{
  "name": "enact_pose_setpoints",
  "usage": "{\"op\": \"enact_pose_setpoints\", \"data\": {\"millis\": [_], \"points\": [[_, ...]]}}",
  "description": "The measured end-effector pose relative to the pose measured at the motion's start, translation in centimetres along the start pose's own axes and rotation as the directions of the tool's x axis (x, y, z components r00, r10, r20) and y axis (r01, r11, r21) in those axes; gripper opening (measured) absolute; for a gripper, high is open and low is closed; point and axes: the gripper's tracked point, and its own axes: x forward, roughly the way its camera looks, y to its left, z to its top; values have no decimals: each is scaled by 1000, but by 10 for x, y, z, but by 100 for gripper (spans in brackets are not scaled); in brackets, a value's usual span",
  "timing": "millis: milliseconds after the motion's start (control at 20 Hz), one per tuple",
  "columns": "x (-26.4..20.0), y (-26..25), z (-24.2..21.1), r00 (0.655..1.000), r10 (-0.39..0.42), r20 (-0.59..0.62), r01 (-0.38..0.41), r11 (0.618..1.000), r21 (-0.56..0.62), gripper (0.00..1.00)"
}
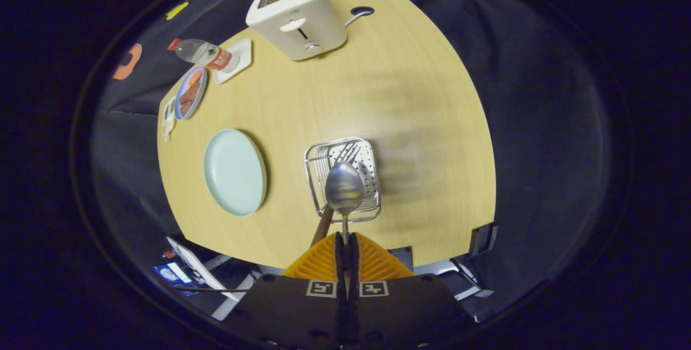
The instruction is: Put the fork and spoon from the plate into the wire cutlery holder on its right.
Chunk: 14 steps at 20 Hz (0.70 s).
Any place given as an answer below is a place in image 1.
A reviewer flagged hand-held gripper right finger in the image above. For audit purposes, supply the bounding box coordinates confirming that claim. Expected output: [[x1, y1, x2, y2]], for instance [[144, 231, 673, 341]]
[[346, 233, 476, 350]]

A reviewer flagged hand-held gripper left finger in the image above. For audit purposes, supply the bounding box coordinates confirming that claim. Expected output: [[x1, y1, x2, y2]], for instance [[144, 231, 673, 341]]
[[232, 233, 347, 350]]

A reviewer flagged metal fork wooden handle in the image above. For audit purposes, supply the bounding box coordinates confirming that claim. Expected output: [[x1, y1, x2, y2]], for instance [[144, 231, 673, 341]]
[[310, 142, 361, 248]]

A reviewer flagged metal spoon wooden handle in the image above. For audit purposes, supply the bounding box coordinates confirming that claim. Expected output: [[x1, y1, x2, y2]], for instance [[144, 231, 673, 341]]
[[325, 161, 364, 243]]

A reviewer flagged perforated metal basket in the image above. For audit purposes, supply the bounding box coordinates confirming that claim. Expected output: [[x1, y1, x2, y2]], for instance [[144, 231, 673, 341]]
[[304, 137, 382, 224]]

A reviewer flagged black plastic panel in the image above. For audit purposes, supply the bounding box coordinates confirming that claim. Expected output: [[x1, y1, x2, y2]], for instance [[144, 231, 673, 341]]
[[469, 223, 498, 258]]

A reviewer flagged light green plate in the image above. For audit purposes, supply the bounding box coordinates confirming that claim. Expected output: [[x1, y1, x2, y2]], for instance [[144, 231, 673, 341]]
[[203, 128, 268, 218]]

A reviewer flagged white board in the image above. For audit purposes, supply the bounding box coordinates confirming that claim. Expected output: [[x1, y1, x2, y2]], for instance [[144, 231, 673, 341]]
[[166, 237, 238, 302]]

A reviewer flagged blue printed box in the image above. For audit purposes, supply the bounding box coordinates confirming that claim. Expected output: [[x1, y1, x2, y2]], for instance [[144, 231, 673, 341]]
[[152, 262, 198, 297]]

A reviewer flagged blue plate with food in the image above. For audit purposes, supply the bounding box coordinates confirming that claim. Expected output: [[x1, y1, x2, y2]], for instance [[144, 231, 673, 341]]
[[174, 65, 208, 120]]

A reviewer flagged white square coaster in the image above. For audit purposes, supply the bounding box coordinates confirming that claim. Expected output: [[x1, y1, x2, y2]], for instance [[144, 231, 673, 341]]
[[214, 38, 253, 84]]

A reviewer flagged black backdrop cloth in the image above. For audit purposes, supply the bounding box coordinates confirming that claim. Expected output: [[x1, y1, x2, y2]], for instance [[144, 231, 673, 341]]
[[89, 0, 613, 318]]

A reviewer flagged clear water bottle red label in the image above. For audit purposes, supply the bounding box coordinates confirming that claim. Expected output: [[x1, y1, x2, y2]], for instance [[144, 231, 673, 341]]
[[167, 38, 241, 73]]

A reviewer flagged white toaster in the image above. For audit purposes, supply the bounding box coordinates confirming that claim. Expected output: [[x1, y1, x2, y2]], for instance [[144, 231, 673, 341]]
[[246, 0, 348, 62]]

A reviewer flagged white table frame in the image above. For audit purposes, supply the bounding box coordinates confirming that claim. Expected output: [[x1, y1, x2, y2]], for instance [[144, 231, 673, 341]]
[[208, 253, 494, 321]]

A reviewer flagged thin black cable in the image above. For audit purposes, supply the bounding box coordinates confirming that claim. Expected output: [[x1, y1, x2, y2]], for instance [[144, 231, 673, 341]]
[[173, 284, 252, 293]]

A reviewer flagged white toaster cable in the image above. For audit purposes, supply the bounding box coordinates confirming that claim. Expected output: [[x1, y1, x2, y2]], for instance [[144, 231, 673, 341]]
[[344, 10, 373, 28]]

